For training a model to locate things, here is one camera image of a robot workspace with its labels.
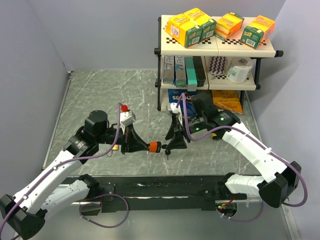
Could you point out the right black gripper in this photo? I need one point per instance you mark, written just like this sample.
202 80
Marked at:
177 141

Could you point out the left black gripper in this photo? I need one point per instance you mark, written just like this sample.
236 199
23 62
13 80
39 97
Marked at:
130 141

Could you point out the black keys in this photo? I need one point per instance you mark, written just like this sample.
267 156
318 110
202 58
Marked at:
166 151

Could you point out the orange black padlock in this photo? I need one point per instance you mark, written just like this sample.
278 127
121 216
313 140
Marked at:
155 147

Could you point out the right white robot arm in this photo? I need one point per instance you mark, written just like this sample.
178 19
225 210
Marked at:
279 182

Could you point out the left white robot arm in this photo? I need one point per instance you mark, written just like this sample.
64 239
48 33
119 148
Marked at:
27 211

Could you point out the small brass padlock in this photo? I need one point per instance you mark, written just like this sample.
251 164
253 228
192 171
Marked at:
115 148

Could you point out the blue Doritos bag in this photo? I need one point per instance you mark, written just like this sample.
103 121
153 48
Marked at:
174 95

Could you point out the teal box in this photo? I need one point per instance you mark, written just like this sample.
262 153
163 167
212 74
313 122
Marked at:
190 74

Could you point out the yellow honey dijon bag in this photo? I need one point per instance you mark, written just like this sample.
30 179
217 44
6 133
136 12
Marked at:
227 100

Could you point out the black green box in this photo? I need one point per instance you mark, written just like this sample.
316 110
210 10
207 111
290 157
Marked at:
199 71

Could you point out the purple zigzag sponge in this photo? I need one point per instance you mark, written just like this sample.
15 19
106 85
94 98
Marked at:
217 65

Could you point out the toilet paper roll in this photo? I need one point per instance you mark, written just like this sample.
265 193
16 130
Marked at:
239 69

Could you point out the beige three tier shelf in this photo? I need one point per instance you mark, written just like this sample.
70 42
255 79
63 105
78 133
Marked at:
212 47

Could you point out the yellow sponge box left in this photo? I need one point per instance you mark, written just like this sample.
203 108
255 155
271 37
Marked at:
184 30

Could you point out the yellow sponge box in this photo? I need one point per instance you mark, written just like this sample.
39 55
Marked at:
184 30
206 22

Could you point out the orange sponge pack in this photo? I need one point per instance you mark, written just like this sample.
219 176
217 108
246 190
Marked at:
228 25

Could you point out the orange green sponge box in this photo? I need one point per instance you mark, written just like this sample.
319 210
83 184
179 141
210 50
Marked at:
257 31

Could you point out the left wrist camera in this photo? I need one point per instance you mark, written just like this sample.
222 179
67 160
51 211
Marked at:
127 117

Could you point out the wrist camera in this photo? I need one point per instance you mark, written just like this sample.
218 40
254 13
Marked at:
127 117
174 108

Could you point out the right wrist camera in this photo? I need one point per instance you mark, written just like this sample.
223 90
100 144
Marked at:
174 108

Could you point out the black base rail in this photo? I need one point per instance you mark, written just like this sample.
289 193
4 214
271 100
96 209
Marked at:
161 192

